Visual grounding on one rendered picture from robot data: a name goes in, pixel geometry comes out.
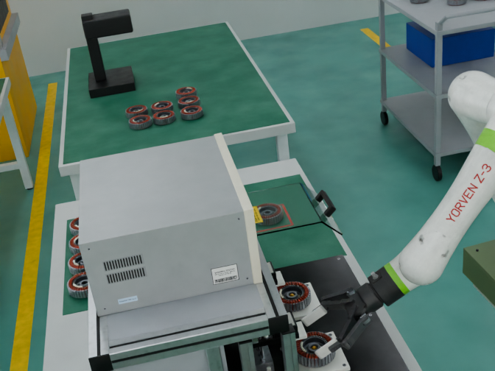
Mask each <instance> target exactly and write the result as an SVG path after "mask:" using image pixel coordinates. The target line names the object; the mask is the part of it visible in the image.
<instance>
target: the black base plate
mask: <svg viewBox="0 0 495 371"><path fill-rule="evenodd" d="M274 270H275V271H276V272H277V271H280V272H281V274H282V277H283V279H284V282H285V283H286V282H292V281H294V282H295V281H297V282H300V283H311V285H312V288H313V289H314V291H315V294H316V296H317V298H318V300H319V302H320V303H322V300H321V297H322V296H326V295H328V294H333V293H335V292H340V291H343V290H345V289H347V288H348V287H350V286H351V287H352V288H353V289H354V291H355V292H357V289H358V288H359V287H360V284H359V282H358V280H357V278H356V277H355V275H354V273H353V272H352V270H351V268H350V266H349V265H348V263H347V261H346V259H345V258H344V256H343V255H337V256H333V257H330V258H323V259H319V260H316V261H309V262H306V263H302V264H295V265H292V266H285V267H281V268H277V269H274ZM368 317H369V318H370V319H371V320H372V323H371V324H370V325H368V326H367V327H366V328H365V329H364V331H363V332H362V333H361V334H360V336H359V338H358V339H357V340H356V341H355V343H354V344H353V345H352V347H351V348H350V349H349V350H347V349H346V348H345V347H341V349H342V351H343V353H344V355H345V357H346V360H347V362H348V364H349V366H350V370H349V371H409V369H408V367H407V365H406V364H405V362H404V360H403V358H402V357H401V355H400V353H399V351H398V350H397V348H396V346H395V345H394V343H393V341H392V339H391V338H390V336H389V334H388V332H387V331H386V329H385V327H384V325H383V324H382V322H381V320H380V318H379V317H378V315H377V313H376V312H370V313H368ZM347 320H348V314H347V312H346V310H345V309H338V310H328V311H327V314H325V315H323V316H322V317H321V318H320V319H318V320H316V321H315V322H313V323H312V324H311V325H309V326H308V327H306V326H305V325H304V323H303V322H302V321H301V319H300V320H296V322H300V321H301V322H302V324H303V327H304V329H305V331H306V333H308V332H310V333H311V332H312V331H313V332H315V331H317V332H318V331H319V332H323V333H328V332H332V331H333V332H334V335H335V336H336V337H337V338H339V336H340V334H341V332H342V330H343V328H344V326H345V324H346V322H347ZM268 347H269V350H270V354H271V356H272V359H273V364H274V370H275V371H284V359H283V353H282V351H281V350H280V348H281V343H280V342H279V343H276V344H270V345H268ZM224 349H225V357H226V362H227V367H228V371H242V364H241V359H240V354H239V345H238V342H235V343H232V344H226V345H224Z"/></svg>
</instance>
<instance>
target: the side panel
mask: <svg viewBox="0 0 495 371"><path fill-rule="evenodd" d="M111 371H223V368H222V360H221V355H220V348H219V347H213V348H209V349H205V350H199V351H195V352H192V353H186V354H182V355H179V356H173V357H169V358H163V359H159V360H155V361H149V362H146V363H143V364H137V365H133V366H129V367H123V368H119V369H116V370H111Z"/></svg>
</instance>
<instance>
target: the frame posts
mask: <svg viewBox="0 0 495 371"><path fill-rule="evenodd" d="M280 334H281V346H282V353H283V359H284V371H299V366H298V353H297V346H296V338H295V329H294V328H293V325H292V323H290V324H289V331H286V332H283V333H280ZM238 345H239V354H240V359H241V364H242V371H256V363H255V358H254V352H253V343H252V339H249V340H245V341H241V342H238Z"/></svg>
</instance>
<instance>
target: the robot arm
mask: <svg viewBox="0 0 495 371"><path fill-rule="evenodd" d="M448 101H449V105H450V107H451V109H452V110H453V111H454V113H455V114H456V116H457V117H458V118H459V120H460V121H461V123H462V124H463V126H464V127H465V129H466V131H467V133H468V134H469V136H470V138H471V140H472V142H473V144H474V146H473V148H472V150H471V151H470V153H469V155H468V157H467V158H466V161H465V163H464V164H463V167H462V168H461V170H460V172H459V174H458V175H457V177H456V179H455V180H454V182H453V183H452V186H451V187H450V189H449V190H448V192H447V193H446V195H445V197H444V198H443V199H442V201H441V202H440V204H439V206H438V207H437V208H436V209H435V211H434V212H433V214H432V215H431V216H430V218H429V219H428V220H427V221H426V223H425V224H424V226H423V227H422V228H421V229H420V230H419V231H418V233H417V234H416V235H415V236H414V238H413V239H412V240H411V241H410V242H409V244H408V245H407V246H406V247H405V248H404V249H403V250H402V251H401V252H400V253H399V254H398V255H397V256H396V257H395V258H394V259H393V260H392V261H390V262H389V263H387V264H385V265H384V266H383V267H382V268H380V269H379V270H377V271H376V272H372V273H371V275H370V276H369V277H368V281H369V283H364V284H363V285H362V286H360V287H359V288H358V289H357V292H355V291H354V289H353V288H352V287H351V286H350V287H348V288H347V289H345V290H343V291H339V292H335V293H333V294H328V295H326V296H322V297H321V300H322V303H321V304H320V305H319V306H318V307H317V308H315V309H314V310H313V311H312V312H311V313H309V314H308V315H306V316H305V317H304V318H303V319H301V321H302V322H303V323H304V325H305V326H306V327H308V326H309V325H311V324H312V323H313V322H315V321H316V320H318V319H320V318H321V317H322V316H323V315H325V314H327V311H328V310H338V309H345V310H346V312H347V314H348V320H347V322H346V324H345V326H344V328H343V330H342V332H341V334H340V336H339V338H337V337H335V338H333V339H332V340H331V341H330V342H328V343H326V344H325V345H324V346H322V347H321V348H319V349H318V350H316V351H315V354H316V355H317V356H318V357H319V359H322V358H324V357H326V356H327V355H328V354H330V353H333V352H335V351H336V350H338V349H339V348H341V347H345V348H346V349H347V350H349V349H350V348H351V347H352V345H353V344H354V343H355V341H356V340H357V339H358V338H359V336H360V334H361V333H362V332H363V331H364V329H365V328H366V327H367V326H368V325H370V324H371V323H372V320H371V319H370V318H369V317H368V313H370V312H375V311H377V310H379V309H380V308H381V307H382V306H383V305H384V304H383V303H385V305H386V306H390V305H392V304H393V303H394V302H395V301H397V300H399V299H400V298H402V297H403V296H404V295H406V294H407V293H409V292H410V291H412V290H413V289H415V288H416V287H418V286H424V285H428V284H431V283H434V282H435V281H436V280H437V279H438V278H439V277H440V276H441V275H442V273H443V271H444V269H445V267H446V265H447V264H448V262H449V259H450V258H451V256H452V254H453V252H454V251H455V249H456V247H457V246H458V244H459V243H460V241H461V239H462V237H463V236H464V235H465V233H466V231H467V230H468V229H469V227H470V226H471V224H472V223H473V221H474V220H475V219H476V218H477V216H478V214H479V213H480V211H481V210H482V209H483V208H484V207H485V205H486V204H487V203H488V201H489V200H490V199H491V198H492V199H493V200H494V202H495V78H494V77H492V76H490V75H488V74H486V73H484V72H482V71H467V72H464V73H462V74H460V75H459V76H457V77H456V78H455V79H454V80H453V81H452V83H451V85H450V86H449V91H448Z"/></svg>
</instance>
